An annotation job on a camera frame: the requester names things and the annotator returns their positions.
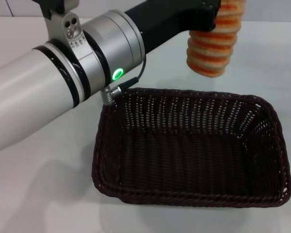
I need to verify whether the black left wrist camera housing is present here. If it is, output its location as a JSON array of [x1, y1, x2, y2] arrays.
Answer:
[[31, 0, 81, 20]]

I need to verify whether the dark brown woven basket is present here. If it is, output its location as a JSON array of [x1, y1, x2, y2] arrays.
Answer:
[[91, 87, 291, 208]]

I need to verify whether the orange striped bread roll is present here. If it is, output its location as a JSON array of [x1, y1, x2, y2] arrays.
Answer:
[[186, 0, 246, 79]]

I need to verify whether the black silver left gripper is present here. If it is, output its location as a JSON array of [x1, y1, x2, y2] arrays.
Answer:
[[123, 0, 222, 57]]

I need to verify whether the left arm cable silver plug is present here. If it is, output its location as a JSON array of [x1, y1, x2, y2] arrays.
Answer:
[[100, 56, 147, 106]]

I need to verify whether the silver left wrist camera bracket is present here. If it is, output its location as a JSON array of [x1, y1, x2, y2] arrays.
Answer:
[[45, 12, 83, 49]]

